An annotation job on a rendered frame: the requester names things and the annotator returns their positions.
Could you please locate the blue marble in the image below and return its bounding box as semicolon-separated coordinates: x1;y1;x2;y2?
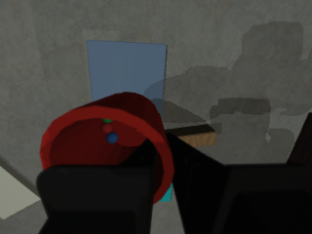
106;132;118;143

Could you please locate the pale grey square tile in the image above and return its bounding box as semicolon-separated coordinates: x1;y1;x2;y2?
0;159;41;219

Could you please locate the brown wooden plank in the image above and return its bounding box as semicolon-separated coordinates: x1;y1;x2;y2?
165;124;216;147

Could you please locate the red cup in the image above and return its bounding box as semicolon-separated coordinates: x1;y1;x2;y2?
40;92;175;205

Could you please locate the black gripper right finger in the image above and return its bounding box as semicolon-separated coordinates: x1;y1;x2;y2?
166;133;312;234

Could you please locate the red marble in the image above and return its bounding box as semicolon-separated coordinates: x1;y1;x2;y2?
100;123;113;134

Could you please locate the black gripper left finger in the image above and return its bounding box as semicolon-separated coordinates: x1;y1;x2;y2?
36;138;158;234

